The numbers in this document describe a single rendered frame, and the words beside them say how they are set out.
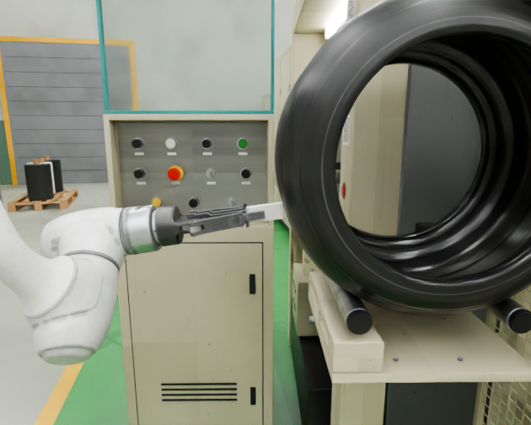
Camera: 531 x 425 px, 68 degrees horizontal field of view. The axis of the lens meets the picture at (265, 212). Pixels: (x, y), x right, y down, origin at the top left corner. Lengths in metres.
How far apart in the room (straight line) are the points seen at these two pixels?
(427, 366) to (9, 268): 0.69
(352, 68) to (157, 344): 1.21
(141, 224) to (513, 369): 0.71
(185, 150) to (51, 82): 8.77
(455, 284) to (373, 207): 0.38
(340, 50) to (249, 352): 1.14
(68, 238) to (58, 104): 9.27
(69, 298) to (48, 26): 9.72
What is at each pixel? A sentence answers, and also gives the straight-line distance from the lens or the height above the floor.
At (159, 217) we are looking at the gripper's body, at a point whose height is 1.07.
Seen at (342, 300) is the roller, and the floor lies 0.91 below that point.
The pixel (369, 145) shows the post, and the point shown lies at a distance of 1.02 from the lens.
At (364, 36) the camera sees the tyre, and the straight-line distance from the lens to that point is 0.65.
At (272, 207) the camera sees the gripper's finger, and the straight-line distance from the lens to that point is 0.73.
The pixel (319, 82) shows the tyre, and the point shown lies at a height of 1.29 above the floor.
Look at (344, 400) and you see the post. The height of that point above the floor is 0.47.
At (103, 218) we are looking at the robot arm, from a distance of 0.76.
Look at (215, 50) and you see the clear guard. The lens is 1.36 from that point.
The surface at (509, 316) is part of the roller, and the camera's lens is 0.82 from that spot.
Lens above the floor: 1.22
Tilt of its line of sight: 12 degrees down
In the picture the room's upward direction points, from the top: straight up
